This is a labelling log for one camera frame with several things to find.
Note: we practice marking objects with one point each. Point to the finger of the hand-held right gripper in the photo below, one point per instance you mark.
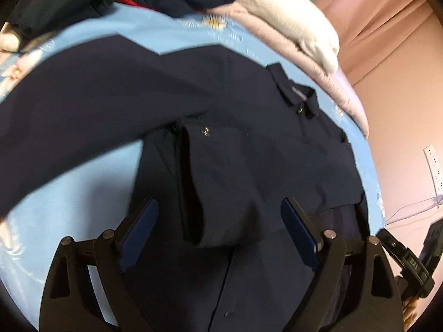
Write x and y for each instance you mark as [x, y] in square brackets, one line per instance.
[405, 256]

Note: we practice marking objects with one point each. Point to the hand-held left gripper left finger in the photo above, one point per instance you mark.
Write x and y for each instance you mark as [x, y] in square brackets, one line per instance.
[140, 235]

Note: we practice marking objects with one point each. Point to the pink curtain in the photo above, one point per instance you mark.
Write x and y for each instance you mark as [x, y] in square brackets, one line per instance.
[387, 17]

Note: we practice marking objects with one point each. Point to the light blue floral bed sheet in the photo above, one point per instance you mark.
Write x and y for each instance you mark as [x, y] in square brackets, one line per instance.
[69, 200]

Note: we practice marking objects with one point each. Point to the cream cloth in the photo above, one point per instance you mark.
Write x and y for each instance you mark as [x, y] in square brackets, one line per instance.
[10, 39]

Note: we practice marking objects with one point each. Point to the navy button shirt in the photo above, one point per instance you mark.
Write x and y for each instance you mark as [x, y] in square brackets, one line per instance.
[225, 110]

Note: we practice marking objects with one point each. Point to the white wall power strip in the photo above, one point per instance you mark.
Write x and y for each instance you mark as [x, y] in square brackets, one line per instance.
[434, 169]

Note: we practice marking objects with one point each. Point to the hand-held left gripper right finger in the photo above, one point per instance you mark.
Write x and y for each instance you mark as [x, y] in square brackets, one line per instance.
[300, 235]

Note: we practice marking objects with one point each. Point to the lilac quilt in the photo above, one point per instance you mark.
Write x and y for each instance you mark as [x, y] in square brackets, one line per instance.
[332, 86]

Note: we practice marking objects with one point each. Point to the dark bundled garment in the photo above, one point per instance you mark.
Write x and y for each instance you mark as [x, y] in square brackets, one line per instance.
[59, 7]

